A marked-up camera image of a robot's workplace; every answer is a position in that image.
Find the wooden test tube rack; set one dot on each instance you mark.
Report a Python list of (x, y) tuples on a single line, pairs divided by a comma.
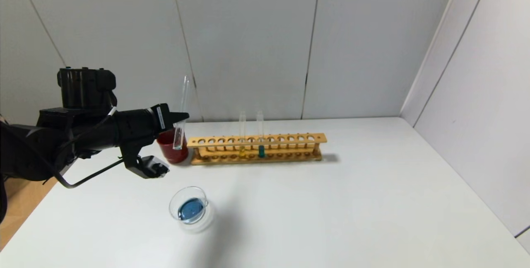
[(290, 138)]

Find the glass test tube blue pigment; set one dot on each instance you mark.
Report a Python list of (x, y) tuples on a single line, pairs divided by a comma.
[(261, 152), (183, 94)]

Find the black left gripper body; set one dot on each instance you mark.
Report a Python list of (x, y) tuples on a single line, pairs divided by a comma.
[(162, 118)]

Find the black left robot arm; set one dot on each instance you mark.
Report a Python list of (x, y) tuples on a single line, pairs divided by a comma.
[(83, 90)]

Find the dark red plastic cup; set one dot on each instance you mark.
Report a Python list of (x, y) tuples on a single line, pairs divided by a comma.
[(172, 156)]

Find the glass test tube yellow pigment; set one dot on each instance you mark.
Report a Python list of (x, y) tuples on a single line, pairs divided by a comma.
[(242, 152)]

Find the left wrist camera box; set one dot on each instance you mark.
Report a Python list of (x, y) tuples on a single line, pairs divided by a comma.
[(149, 167)]

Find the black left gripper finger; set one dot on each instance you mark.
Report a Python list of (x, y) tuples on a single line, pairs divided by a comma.
[(176, 117)]

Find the clear glass beaker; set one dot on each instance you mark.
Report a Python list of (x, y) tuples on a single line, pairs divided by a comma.
[(192, 211)]

